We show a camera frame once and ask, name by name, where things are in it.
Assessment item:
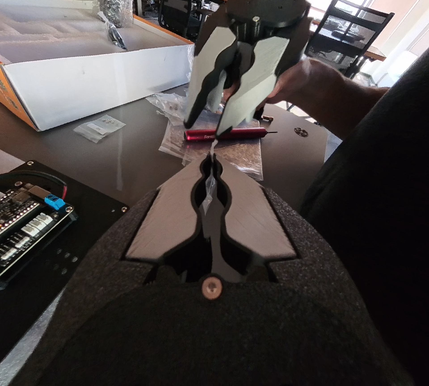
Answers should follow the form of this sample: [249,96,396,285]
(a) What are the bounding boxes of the small clear bag of washers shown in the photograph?
[73,114,126,144]

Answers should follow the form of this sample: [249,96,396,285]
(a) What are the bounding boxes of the person's right forearm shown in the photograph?
[315,63,391,140]

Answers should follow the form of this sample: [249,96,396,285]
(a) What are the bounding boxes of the black slatted chair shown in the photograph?
[307,0,395,78]

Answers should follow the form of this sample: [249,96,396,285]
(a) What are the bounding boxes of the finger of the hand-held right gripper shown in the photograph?
[183,26,239,129]
[215,36,291,138]

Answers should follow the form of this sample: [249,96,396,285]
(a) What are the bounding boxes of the orange and white kit box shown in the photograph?
[0,0,195,132]

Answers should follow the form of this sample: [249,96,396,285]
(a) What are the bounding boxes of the clear bag with black claw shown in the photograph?
[97,13,128,51]

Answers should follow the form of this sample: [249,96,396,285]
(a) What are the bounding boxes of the person's right hand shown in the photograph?
[221,58,324,115]

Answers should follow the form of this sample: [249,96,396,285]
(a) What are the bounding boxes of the crumpled clear plastic bags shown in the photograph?
[146,93,191,125]

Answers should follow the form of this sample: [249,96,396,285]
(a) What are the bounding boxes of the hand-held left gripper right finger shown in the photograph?
[212,155,298,261]

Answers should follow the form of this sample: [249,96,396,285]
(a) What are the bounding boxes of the controller circuit board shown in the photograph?
[0,185,78,276]

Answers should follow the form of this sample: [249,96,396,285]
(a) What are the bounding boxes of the black power cable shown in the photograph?
[0,170,67,197]

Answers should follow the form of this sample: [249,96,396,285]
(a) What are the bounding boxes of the grey desk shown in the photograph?
[0,85,329,293]

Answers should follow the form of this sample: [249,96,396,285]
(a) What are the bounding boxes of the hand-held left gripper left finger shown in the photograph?
[125,153,216,264]

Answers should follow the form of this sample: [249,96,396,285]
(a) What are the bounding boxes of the red electric screwdriver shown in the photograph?
[184,126,278,142]

